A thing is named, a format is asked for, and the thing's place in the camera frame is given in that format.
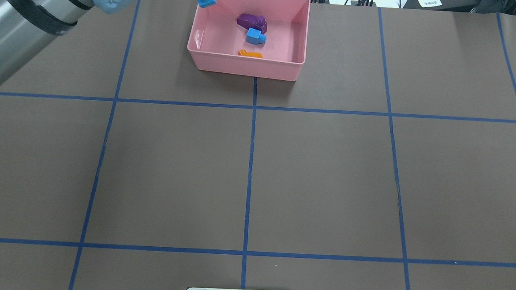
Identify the small blue one-stud block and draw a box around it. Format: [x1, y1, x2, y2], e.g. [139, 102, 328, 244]
[245, 28, 266, 45]

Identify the pink plastic box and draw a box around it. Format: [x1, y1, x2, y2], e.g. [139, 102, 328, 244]
[187, 0, 310, 81]

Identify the purple block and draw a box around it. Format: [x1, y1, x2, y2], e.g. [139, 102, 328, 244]
[236, 13, 268, 34]

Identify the white label on black box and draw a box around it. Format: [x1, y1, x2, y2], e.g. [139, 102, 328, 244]
[417, 0, 442, 8]

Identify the orange block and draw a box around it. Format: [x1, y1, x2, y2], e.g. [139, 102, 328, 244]
[237, 49, 264, 59]

